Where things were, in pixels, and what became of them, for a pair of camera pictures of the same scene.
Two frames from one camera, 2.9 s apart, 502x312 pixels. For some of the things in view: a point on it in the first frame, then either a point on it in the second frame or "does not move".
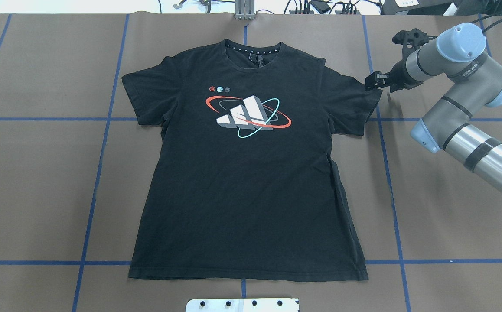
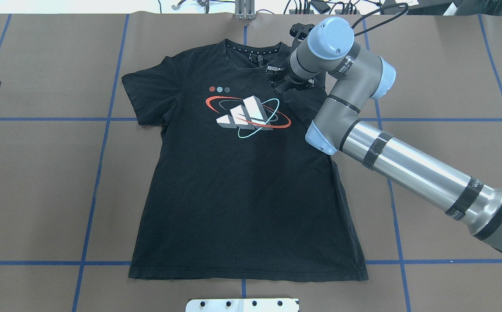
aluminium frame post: x=244 y=9 does not move
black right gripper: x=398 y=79 to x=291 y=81
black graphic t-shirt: x=242 y=183 does not move
